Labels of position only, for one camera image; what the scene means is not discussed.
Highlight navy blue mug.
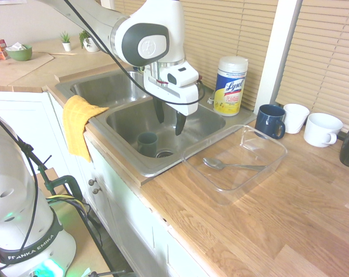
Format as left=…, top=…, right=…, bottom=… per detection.
left=254, top=104, right=287, bottom=140

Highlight white kitchen cabinet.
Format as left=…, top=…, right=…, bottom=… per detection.
left=0, top=90, right=211, bottom=277

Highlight clear plastic container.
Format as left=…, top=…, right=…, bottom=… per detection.
left=182, top=124, right=288, bottom=207

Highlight metal sink drain strainer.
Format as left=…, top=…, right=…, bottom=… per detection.
left=155, top=149, right=175, bottom=159

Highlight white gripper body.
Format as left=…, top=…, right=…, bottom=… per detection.
left=143, top=68, right=199, bottom=117

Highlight white tapered cup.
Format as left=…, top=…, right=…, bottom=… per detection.
left=283, top=103, right=311, bottom=135

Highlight dark green cup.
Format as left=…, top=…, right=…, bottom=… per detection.
left=137, top=132, right=159, bottom=158

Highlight metal spoon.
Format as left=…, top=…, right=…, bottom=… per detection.
left=202, top=157, right=267, bottom=172

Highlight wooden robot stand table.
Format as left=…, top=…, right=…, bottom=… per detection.
left=32, top=166, right=113, bottom=277

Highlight leafy plant in white pot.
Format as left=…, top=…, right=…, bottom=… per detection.
left=78, top=29, right=101, bottom=53

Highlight green clamp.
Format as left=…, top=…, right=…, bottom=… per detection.
left=43, top=174, right=85, bottom=203

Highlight yellow and black wires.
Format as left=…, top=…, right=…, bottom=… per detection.
left=46, top=194, right=91, bottom=215

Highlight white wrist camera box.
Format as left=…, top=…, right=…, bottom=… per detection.
left=159, top=61, right=200, bottom=88

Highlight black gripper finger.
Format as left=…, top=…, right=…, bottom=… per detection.
left=174, top=110, right=187, bottom=137
left=153, top=97, right=166, bottom=125

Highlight beige window blind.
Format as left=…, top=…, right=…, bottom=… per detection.
left=275, top=0, right=349, bottom=134
left=113, top=0, right=279, bottom=112

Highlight crumpled white tissue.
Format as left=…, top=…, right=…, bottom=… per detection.
left=6, top=42, right=28, bottom=52

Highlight thin wooden board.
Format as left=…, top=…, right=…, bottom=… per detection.
left=0, top=52, right=55, bottom=87

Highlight yellow dish cloth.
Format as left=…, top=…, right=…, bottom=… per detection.
left=62, top=95, right=110, bottom=163

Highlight wide white mug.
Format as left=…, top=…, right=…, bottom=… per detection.
left=303, top=112, right=344, bottom=148

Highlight small plant in white pot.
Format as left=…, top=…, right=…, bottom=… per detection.
left=59, top=31, right=73, bottom=53

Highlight Lysol wipes canister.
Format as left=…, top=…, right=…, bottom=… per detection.
left=213, top=55, right=249, bottom=117

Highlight stainless steel double sink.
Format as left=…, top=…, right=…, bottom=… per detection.
left=55, top=68, right=257, bottom=178

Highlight green bowl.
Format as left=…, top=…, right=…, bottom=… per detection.
left=5, top=44, right=33, bottom=62

